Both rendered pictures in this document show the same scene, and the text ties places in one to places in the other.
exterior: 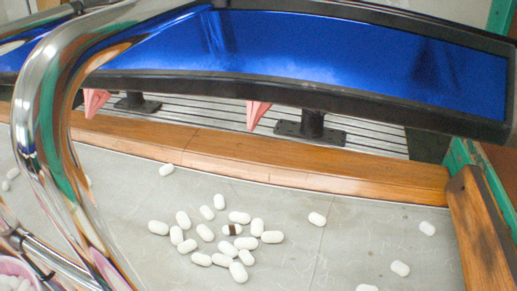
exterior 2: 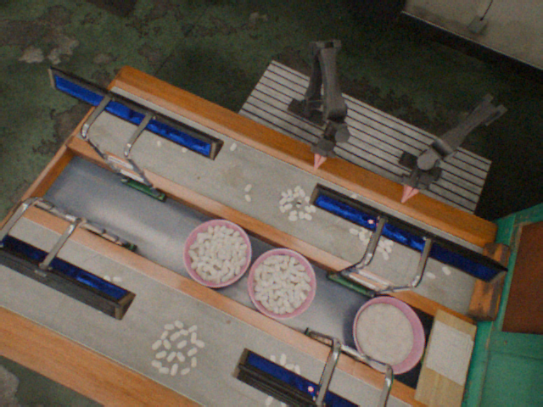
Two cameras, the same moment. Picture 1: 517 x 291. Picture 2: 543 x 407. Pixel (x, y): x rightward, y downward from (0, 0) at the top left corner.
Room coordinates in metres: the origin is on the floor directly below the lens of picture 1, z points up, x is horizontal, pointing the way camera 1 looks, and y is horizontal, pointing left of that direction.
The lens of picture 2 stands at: (-0.09, 0.54, 2.08)
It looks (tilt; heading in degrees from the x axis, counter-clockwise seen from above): 71 degrees down; 359
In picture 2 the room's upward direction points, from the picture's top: 11 degrees clockwise
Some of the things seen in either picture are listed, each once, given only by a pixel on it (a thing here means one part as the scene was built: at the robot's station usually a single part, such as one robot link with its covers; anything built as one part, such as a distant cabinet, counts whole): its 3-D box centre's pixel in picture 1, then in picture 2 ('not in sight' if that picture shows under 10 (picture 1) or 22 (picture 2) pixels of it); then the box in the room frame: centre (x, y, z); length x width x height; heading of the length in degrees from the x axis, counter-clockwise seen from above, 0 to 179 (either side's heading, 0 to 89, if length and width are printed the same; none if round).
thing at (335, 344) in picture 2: not in sight; (335, 372); (-0.23, 0.23, 0.90); 0.20 x 0.19 x 0.45; 75
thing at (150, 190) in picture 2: not in sight; (139, 153); (0.41, 1.06, 0.90); 0.20 x 0.19 x 0.45; 75
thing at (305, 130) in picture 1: (312, 121); (423, 163); (0.70, -0.14, 0.71); 0.20 x 0.07 x 0.08; 72
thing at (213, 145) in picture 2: not in sight; (136, 110); (0.49, 1.04, 1.08); 0.62 x 0.08 x 0.07; 75
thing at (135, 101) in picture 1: (135, 96); (308, 108); (0.88, 0.43, 0.71); 0.20 x 0.07 x 0.08; 72
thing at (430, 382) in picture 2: not in sight; (445, 361); (-0.13, -0.20, 0.77); 0.33 x 0.15 x 0.01; 165
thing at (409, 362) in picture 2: not in sight; (383, 332); (-0.08, 0.01, 0.72); 0.27 x 0.27 x 0.10
